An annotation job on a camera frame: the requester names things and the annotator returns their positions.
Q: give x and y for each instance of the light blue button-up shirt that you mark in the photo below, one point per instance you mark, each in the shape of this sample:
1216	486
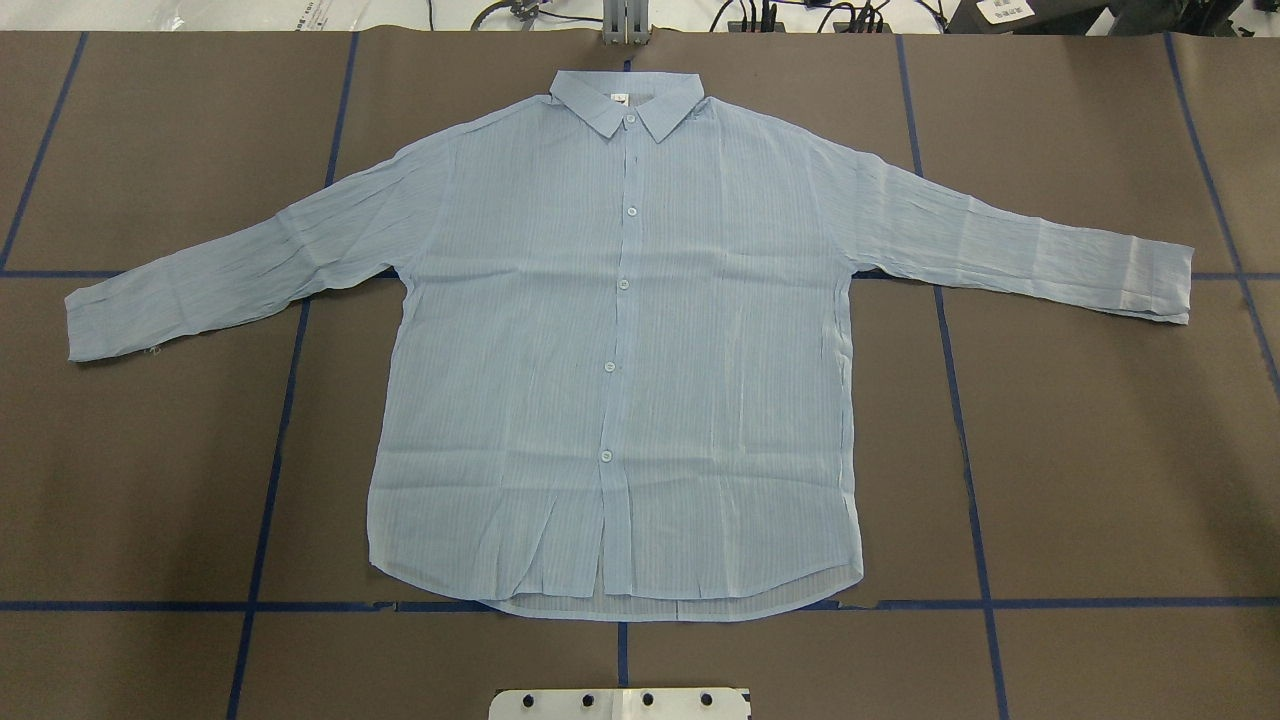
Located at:
621	384

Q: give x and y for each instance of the grey aluminium frame post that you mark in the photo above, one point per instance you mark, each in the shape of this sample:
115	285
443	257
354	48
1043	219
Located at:
626	22

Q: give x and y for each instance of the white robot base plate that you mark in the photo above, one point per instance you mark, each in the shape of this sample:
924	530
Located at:
623	703

